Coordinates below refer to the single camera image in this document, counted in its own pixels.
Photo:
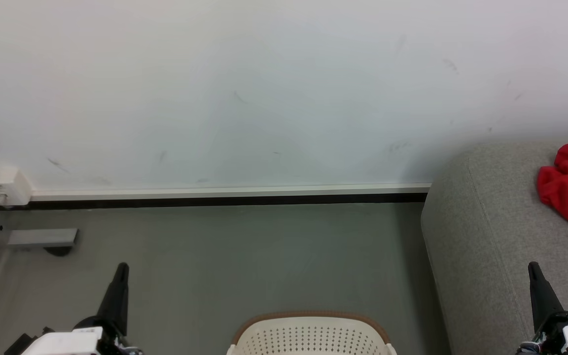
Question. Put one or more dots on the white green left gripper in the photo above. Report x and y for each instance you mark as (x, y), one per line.
(67, 342)

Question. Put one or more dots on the black caster wheel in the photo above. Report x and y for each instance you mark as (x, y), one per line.
(58, 251)

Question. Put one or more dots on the white wall junction box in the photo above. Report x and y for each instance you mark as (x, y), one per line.
(4, 186)

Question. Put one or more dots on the cream perforated laundry basket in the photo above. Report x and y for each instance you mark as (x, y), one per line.
(308, 337)

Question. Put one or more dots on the grey metal foot bracket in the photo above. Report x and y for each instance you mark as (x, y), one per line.
(42, 237)

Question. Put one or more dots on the grey fabric sofa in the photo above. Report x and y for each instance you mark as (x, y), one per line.
(491, 222)

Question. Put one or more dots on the white and black baseboard strip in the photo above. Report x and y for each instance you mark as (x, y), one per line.
(215, 192)

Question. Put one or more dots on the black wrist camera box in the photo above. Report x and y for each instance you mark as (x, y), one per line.
(17, 345)

